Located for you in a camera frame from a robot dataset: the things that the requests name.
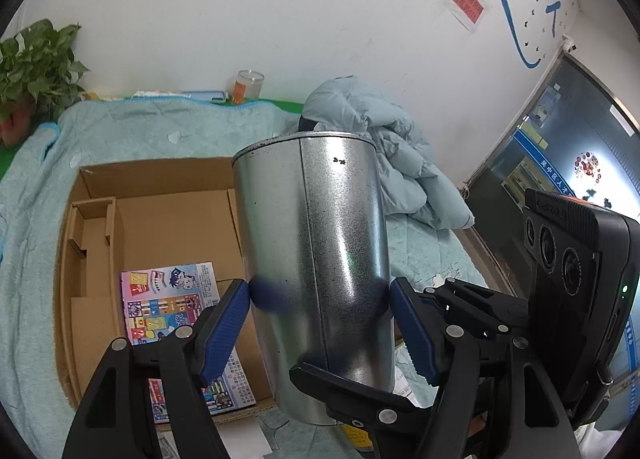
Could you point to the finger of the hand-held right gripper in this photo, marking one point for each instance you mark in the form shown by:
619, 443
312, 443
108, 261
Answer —
360, 399
487, 311

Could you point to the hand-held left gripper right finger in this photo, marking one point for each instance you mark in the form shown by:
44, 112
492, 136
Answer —
415, 334

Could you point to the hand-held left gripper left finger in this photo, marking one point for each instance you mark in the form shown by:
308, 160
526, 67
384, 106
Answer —
222, 334

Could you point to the brown cardboard box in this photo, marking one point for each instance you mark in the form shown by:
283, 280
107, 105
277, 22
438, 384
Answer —
165, 224

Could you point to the silver metal can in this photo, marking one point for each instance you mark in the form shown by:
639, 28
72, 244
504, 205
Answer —
310, 239

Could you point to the yellow label bottle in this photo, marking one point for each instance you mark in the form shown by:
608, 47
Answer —
356, 441

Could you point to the colourful printed card packet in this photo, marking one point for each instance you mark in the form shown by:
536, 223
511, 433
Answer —
165, 299

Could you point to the white paper sheet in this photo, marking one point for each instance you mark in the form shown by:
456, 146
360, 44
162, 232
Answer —
242, 436

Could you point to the glass door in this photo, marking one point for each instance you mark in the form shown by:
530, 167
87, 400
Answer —
560, 149

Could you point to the light blue padded jacket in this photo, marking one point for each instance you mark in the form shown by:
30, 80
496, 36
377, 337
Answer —
395, 149

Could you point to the teal quilted blanket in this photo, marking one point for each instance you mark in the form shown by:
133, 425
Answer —
150, 131

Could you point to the glass jar with orange label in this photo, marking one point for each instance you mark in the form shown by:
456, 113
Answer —
246, 86

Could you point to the potted green plant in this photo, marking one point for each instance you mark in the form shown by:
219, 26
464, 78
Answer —
40, 64

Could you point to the blue wall decal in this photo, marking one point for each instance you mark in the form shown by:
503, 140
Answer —
507, 14

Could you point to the red wall notice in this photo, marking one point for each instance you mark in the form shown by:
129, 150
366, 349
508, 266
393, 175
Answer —
467, 1

